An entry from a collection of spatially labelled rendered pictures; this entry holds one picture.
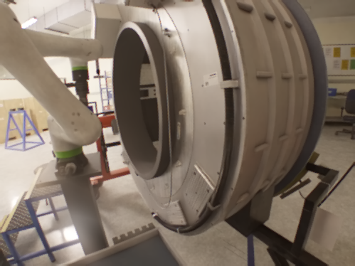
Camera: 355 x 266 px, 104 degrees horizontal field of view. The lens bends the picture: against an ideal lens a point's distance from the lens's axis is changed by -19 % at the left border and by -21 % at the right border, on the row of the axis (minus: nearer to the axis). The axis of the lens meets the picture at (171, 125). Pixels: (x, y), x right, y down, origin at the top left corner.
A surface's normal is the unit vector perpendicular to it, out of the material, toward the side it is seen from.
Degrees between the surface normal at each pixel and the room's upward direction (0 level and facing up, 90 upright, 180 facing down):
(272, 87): 88
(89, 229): 90
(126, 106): 83
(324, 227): 90
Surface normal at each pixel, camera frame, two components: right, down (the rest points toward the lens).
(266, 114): 0.50, 0.18
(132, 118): 0.44, -0.22
